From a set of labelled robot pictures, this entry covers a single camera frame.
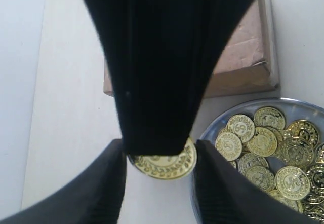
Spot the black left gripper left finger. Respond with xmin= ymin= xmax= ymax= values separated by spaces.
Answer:
xmin=1 ymin=139 xmax=126 ymax=223

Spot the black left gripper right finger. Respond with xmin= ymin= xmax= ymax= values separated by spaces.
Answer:
xmin=194 ymin=140 xmax=316 ymax=223

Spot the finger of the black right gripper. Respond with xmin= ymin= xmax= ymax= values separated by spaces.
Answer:
xmin=84 ymin=0 xmax=254 ymax=155

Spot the gold coin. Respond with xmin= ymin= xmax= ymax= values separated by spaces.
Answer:
xmin=128 ymin=137 xmax=197 ymax=180

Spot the brown cardboard slotted box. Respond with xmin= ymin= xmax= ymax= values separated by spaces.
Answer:
xmin=103 ymin=0 xmax=280 ymax=99

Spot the round steel plate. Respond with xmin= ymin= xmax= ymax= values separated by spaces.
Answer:
xmin=191 ymin=98 xmax=323 ymax=211

